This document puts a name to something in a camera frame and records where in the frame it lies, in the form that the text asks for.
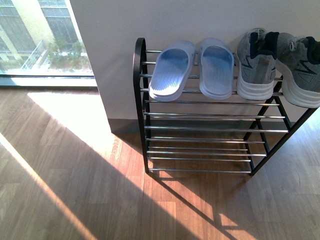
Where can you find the light blue slide sandal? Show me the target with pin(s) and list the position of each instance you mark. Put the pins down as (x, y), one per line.
(172, 69)
(216, 65)

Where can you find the grey knit sneaker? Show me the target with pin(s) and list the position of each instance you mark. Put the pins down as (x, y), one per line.
(256, 55)
(298, 60)

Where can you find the black metal shoe rack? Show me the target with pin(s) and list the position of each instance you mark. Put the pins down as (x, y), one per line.
(197, 134)

